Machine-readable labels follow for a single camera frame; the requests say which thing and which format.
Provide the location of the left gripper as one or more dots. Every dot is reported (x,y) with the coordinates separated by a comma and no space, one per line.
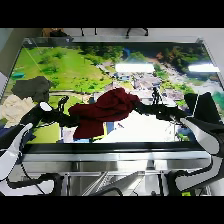
(69,120)

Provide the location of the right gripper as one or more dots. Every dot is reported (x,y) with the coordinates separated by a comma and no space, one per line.
(146,109)

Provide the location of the dark red garment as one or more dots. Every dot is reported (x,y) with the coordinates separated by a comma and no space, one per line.
(106,108)

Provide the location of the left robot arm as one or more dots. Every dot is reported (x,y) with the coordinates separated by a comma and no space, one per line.
(13,146)

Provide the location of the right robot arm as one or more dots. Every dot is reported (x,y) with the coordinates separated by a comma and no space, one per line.
(206,136)

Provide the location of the blue garment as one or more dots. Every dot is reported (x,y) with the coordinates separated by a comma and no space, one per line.
(29,136)

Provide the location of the dark grey garment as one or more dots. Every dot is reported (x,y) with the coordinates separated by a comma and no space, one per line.
(31,88)

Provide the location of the cream garment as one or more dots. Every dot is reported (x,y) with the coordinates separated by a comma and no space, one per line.
(15,108)

